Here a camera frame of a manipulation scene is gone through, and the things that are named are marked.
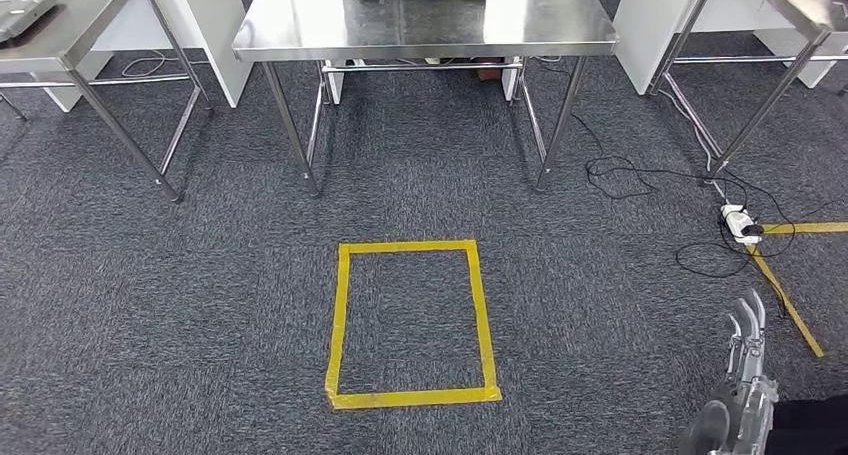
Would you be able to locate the steel workbench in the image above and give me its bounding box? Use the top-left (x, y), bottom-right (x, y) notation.
top-left (231, 0), bottom-right (619, 198)

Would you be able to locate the black floor cable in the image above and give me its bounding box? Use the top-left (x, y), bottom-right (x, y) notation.
top-left (675, 173), bottom-right (836, 321)
top-left (570, 110), bottom-right (750, 203)

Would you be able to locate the white partition panel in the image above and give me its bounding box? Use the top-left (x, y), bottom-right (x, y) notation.
top-left (612, 0), bottom-right (848, 97)
top-left (33, 0), bottom-right (254, 113)

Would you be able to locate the white floor cable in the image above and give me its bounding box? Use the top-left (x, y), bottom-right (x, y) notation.
top-left (121, 49), bottom-right (210, 80)

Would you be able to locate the yellow floor tape square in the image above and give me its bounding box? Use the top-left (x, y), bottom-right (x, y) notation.
top-left (324, 239), bottom-right (503, 412)
top-left (745, 221), bottom-right (848, 359)

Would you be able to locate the grey flat tray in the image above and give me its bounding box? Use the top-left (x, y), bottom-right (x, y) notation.
top-left (0, 0), bottom-right (62, 44)

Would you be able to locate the white power cord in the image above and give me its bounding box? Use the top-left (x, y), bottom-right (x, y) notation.
top-left (657, 87), bottom-right (733, 209)

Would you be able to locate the white power strip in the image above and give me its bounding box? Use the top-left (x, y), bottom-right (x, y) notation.
top-left (720, 203), bottom-right (764, 247)

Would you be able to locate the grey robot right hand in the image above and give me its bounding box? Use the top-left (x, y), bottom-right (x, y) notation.
top-left (678, 289), bottom-right (780, 455)

